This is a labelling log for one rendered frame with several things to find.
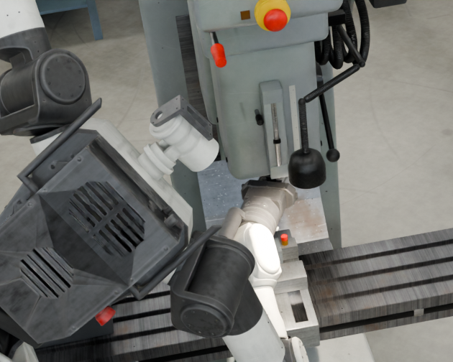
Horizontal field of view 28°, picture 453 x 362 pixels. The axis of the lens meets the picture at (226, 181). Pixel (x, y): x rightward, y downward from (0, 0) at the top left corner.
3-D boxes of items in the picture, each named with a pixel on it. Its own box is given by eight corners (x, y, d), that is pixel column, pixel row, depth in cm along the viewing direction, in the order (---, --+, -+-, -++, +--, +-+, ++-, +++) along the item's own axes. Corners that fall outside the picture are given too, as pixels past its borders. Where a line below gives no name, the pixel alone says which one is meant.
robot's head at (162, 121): (177, 166, 151) (213, 144, 148) (143, 137, 146) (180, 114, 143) (176, 140, 155) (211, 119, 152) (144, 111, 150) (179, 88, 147)
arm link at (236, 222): (285, 228, 189) (270, 263, 181) (251, 249, 196) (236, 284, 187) (246, 192, 187) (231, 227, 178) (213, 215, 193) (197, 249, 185)
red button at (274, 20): (289, 31, 151) (287, 10, 149) (265, 36, 151) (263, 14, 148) (285, 23, 154) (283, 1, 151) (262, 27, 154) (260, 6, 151)
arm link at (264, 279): (271, 223, 185) (287, 284, 179) (242, 242, 191) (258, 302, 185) (248, 220, 181) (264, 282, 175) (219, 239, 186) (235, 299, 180)
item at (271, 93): (290, 176, 186) (282, 88, 173) (271, 179, 186) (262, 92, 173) (286, 165, 189) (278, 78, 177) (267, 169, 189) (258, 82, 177)
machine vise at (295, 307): (321, 346, 205) (318, 312, 199) (255, 358, 205) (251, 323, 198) (291, 248, 234) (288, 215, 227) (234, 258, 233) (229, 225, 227)
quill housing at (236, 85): (326, 170, 191) (318, 35, 172) (230, 187, 190) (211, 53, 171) (307, 123, 207) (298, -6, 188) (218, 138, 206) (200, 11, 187)
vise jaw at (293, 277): (308, 289, 211) (307, 276, 208) (244, 299, 210) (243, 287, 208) (303, 271, 216) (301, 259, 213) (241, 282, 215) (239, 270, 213)
